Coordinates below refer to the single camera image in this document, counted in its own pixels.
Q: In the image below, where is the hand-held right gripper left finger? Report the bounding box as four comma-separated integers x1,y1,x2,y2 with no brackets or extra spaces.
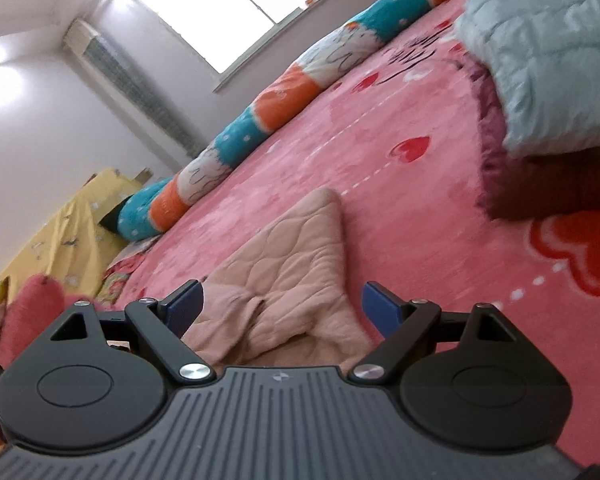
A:
40,280,218,388

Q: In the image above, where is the window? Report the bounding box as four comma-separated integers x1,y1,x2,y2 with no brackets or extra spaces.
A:
122,0,356,93

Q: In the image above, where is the maroon folded blanket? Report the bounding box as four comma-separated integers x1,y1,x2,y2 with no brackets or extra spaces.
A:
472,55,600,221

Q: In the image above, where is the light blue quilted blanket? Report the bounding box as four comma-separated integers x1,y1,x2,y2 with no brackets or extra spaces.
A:
452,0,600,158

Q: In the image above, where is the long teal orange bolster pillow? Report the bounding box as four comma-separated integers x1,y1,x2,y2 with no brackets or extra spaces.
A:
115,0,486,241

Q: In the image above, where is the pink heart pillow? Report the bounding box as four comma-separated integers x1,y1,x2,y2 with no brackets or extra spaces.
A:
0,272,111,366

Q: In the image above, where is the floral patterned cloth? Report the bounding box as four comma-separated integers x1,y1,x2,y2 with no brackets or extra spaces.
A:
100,245,156,306

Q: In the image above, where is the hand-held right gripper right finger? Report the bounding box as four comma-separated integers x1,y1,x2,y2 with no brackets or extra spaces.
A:
347,281,528,388

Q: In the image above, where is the pink quilted fleece garment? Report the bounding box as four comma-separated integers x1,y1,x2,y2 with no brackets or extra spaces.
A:
180,187,376,368

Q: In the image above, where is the pink heart-print bed blanket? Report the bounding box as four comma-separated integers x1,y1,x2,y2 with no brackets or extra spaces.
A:
0,0,600,480

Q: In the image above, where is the yellow printed headboard cover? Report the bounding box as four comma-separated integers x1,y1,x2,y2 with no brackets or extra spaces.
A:
0,167,146,311

